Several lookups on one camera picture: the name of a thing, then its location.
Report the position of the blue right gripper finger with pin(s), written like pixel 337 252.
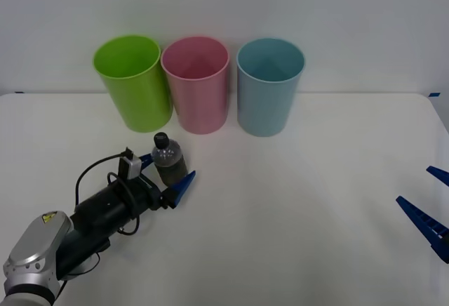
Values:
pixel 419 220
pixel 440 175

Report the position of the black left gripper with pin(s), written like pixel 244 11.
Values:
pixel 149 197

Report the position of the small plastic bottle black cap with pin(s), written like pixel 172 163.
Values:
pixel 170 165

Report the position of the silver and black left arm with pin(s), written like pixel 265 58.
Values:
pixel 94 211

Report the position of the green plastic bin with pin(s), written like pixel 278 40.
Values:
pixel 140 102

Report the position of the pink plastic bin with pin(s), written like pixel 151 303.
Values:
pixel 200 106

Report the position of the pale blue plastic bin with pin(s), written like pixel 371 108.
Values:
pixel 263 109

